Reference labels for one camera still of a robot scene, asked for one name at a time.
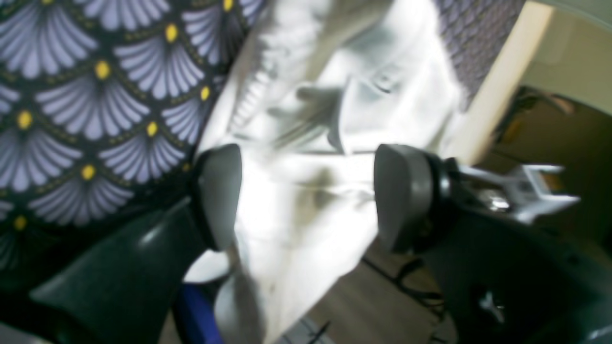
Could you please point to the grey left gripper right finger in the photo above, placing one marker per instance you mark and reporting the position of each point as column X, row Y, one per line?
column 502, row 281

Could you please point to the white T-shirt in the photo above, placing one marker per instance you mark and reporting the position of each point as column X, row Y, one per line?
column 316, row 88

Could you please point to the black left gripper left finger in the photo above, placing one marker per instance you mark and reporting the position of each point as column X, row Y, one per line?
column 120, row 290

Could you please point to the patterned purple table cloth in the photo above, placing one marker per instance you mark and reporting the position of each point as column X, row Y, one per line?
column 104, row 104

